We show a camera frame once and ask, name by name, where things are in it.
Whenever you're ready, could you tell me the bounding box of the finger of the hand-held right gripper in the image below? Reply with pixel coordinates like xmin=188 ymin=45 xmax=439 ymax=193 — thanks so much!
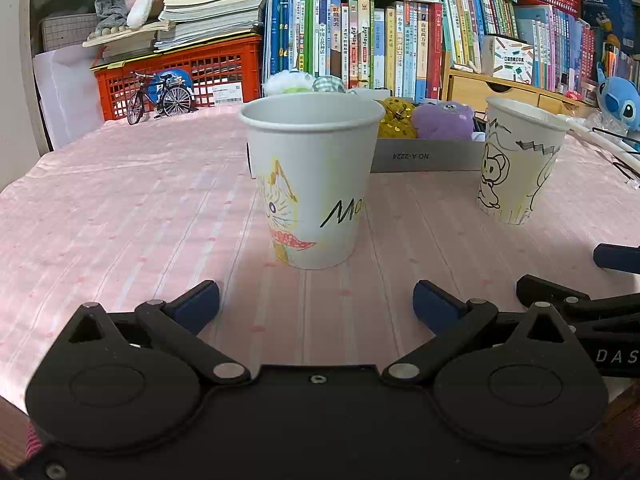
xmin=593 ymin=243 xmax=640 ymax=276
xmin=516 ymin=274 xmax=640 ymax=333

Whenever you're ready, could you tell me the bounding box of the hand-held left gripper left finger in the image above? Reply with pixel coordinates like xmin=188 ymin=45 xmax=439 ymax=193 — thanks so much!
xmin=65 ymin=280 xmax=251 ymax=386

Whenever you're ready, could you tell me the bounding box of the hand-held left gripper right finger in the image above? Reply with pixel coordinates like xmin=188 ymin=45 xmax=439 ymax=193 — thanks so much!
xmin=382 ymin=280 xmax=583 ymax=388

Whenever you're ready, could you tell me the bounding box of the grey cardboard box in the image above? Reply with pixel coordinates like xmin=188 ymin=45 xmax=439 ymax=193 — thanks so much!
xmin=345 ymin=87 xmax=488 ymax=174

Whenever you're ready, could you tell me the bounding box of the purple plush toy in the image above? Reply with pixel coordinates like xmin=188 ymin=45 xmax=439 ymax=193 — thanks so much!
xmin=411 ymin=101 xmax=476 ymax=141

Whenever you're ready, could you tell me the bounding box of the white fluffy plush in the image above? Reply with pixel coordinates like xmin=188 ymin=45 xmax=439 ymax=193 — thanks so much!
xmin=262 ymin=71 xmax=316 ymax=97

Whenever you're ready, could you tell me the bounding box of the green checked scrunchie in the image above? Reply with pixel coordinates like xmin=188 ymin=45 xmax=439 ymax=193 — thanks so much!
xmin=311 ymin=75 xmax=348 ymax=95

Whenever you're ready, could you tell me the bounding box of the pink tablecloth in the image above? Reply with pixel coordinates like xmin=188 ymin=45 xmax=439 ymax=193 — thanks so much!
xmin=0 ymin=105 xmax=640 ymax=411

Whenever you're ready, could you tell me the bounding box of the paper cup with mouse drawing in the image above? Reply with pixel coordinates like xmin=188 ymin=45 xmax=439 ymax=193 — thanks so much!
xmin=475 ymin=96 xmax=571 ymax=226

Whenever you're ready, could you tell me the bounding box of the white plastic tube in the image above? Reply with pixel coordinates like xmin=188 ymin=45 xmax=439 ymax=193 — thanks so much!
xmin=557 ymin=114 xmax=640 ymax=173

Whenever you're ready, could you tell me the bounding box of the blue cartoon plush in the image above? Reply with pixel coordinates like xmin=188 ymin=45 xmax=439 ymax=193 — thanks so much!
xmin=595 ymin=76 xmax=640 ymax=133

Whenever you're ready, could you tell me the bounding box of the paper cup with cat drawing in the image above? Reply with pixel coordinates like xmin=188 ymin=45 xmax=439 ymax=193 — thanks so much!
xmin=237 ymin=94 xmax=387 ymax=271

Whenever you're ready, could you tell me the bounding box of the miniature black bicycle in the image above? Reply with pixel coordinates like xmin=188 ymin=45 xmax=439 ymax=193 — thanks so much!
xmin=126 ymin=71 xmax=198 ymax=126

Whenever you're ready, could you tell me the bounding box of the wooden desk organizer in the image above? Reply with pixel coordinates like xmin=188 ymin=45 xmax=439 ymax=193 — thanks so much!
xmin=440 ymin=67 xmax=598 ymax=118

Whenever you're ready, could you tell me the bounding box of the white printed card box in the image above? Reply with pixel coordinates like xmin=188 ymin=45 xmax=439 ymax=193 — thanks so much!
xmin=492 ymin=35 xmax=536 ymax=85

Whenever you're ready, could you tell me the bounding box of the blue round hand fan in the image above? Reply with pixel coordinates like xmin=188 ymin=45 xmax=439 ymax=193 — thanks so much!
xmin=149 ymin=70 xmax=193 ymax=103

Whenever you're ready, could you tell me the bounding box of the red plastic crate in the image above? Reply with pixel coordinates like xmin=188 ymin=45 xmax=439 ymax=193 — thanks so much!
xmin=92 ymin=35 xmax=264 ymax=122

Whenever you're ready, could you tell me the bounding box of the dark blue printed box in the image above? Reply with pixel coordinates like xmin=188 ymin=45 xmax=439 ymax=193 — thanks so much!
xmin=580 ymin=0 xmax=636 ymax=53

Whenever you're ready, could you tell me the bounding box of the row of large picture books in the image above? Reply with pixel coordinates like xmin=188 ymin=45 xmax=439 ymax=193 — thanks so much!
xmin=265 ymin=0 xmax=446 ymax=102

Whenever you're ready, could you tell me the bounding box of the stack of worn books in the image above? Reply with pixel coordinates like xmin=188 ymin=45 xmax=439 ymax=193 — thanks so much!
xmin=82 ymin=0 xmax=266 ymax=63

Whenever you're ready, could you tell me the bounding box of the grey gridded board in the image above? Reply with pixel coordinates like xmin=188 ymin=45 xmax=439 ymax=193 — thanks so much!
xmin=40 ymin=12 xmax=101 ymax=52

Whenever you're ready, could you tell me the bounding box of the grey plush toy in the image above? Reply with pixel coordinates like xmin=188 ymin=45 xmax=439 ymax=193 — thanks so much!
xmin=94 ymin=0 xmax=130 ymax=33

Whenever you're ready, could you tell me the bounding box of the black thin wire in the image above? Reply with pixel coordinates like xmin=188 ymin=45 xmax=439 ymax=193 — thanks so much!
xmin=592 ymin=127 xmax=640 ymax=183

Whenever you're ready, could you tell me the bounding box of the wooden bead string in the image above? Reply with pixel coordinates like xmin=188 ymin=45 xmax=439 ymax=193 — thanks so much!
xmin=87 ymin=24 xmax=128 ymax=43

